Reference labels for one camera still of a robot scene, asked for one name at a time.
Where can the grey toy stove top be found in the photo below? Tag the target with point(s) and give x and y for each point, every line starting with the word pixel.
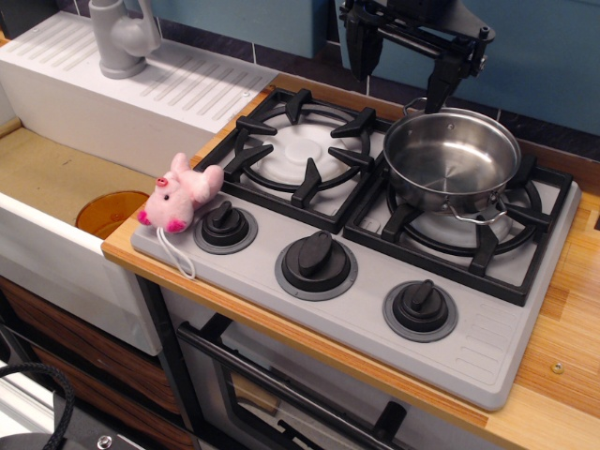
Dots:
pixel 478 361

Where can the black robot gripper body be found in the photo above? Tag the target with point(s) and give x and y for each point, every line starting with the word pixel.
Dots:
pixel 427 27

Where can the black stove knob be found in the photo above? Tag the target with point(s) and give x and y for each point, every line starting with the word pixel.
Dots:
pixel 225 230
pixel 316 268
pixel 420 311

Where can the black left burner grate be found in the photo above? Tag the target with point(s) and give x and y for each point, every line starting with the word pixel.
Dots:
pixel 296 161

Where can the black middle stove knob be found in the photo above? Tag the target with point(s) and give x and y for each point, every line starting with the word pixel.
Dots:
pixel 316 268

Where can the white toy sink unit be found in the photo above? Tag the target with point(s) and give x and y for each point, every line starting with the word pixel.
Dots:
pixel 70 135

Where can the wooden drawer unit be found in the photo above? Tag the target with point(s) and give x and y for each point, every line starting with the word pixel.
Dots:
pixel 123 385

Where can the pink stuffed pig toy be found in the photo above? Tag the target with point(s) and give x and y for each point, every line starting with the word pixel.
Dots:
pixel 177 195

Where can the black oven door handle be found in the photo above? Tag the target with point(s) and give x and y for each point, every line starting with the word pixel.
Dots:
pixel 208 341

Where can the black left stove knob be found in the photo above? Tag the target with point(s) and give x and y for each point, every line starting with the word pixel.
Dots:
pixel 225 230

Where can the toy oven door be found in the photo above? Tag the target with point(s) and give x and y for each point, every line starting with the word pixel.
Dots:
pixel 267 395

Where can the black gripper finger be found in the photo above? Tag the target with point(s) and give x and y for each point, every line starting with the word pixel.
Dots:
pixel 450 68
pixel 364 44

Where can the black right burner grate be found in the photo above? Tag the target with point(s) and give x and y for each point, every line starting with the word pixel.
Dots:
pixel 503 261

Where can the teal wall cabinet left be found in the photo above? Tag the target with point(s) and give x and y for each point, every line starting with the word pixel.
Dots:
pixel 296 27

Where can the stainless steel pan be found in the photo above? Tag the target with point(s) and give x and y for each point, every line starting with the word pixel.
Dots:
pixel 452 162

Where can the black right stove knob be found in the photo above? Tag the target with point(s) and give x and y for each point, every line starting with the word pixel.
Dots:
pixel 420 311

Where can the black burner grate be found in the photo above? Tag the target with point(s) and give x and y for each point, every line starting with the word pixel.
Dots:
pixel 503 261
pixel 296 161

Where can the teal wall cabinet right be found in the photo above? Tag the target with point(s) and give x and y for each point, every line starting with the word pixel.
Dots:
pixel 543 62

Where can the orange plastic plate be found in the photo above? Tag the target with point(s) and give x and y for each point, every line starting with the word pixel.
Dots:
pixel 102 216

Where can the teal wall cabinet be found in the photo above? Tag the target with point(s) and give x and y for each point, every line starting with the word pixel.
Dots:
pixel 543 62
pixel 296 27

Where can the grey toy faucet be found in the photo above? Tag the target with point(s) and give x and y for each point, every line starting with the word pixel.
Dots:
pixel 123 42

